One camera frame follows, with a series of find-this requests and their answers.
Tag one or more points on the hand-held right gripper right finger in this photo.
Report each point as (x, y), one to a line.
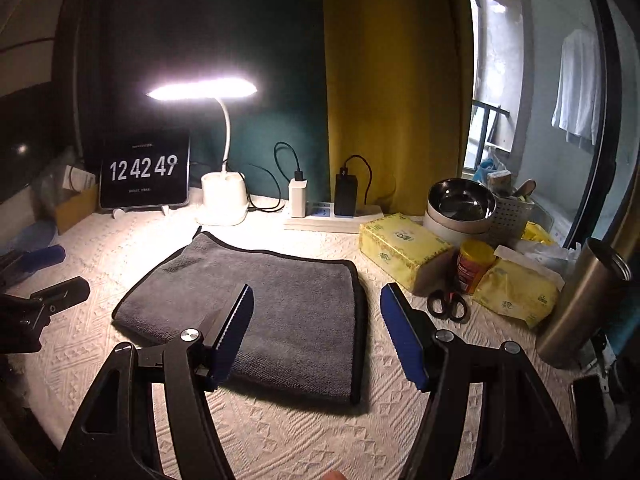
(400, 330)

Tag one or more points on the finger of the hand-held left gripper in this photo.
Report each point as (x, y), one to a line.
(42, 255)
(60, 292)

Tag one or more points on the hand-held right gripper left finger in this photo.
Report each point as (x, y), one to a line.
(235, 330)

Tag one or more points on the grey towel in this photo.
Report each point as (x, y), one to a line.
(290, 300)

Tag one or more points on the cardboard box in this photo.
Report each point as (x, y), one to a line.
(75, 212)

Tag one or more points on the black scissors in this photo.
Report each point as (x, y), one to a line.
(452, 305)

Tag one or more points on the small white box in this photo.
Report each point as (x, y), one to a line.
(80, 177)

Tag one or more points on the white tablet stand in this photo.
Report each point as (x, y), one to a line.
(117, 211)

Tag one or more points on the jar with orange lid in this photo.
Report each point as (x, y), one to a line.
(472, 265)

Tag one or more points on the white bowl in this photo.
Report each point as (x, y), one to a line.
(450, 232)

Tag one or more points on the opened yellow tissue pack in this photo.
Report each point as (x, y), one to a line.
(515, 290)

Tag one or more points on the white textured tablecloth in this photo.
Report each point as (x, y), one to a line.
(300, 440)

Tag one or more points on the tablet with clock display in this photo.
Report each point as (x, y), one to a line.
(145, 167)

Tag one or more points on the white desk lamp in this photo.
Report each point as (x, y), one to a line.
(222, 195)

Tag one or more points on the white power strip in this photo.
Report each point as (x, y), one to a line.
(320, 215)

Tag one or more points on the steel bowl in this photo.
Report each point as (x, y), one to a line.
(460, 200)

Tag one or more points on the black power adapter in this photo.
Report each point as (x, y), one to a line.
(344, 192)

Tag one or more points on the white charger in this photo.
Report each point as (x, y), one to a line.
(297, 195)

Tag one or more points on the white plastic basket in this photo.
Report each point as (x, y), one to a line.
(510, 220)

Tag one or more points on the steel tumbler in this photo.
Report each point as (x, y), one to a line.
(580, 300)

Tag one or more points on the black phone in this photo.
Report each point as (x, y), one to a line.
(590, 410)

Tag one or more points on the yellow curtain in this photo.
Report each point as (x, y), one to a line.
(395, 85)

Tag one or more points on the dark green curtain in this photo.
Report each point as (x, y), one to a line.
(200, 25)

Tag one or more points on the white hanging shirt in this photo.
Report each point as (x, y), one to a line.
(575, 90)

